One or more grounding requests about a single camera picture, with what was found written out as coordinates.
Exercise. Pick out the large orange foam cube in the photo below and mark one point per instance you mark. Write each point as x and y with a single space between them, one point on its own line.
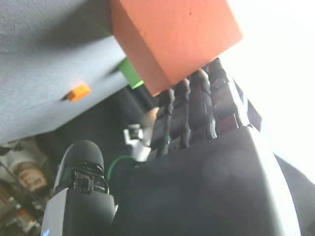
177 37

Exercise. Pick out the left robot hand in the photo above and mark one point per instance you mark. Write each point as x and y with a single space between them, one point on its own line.
197 184

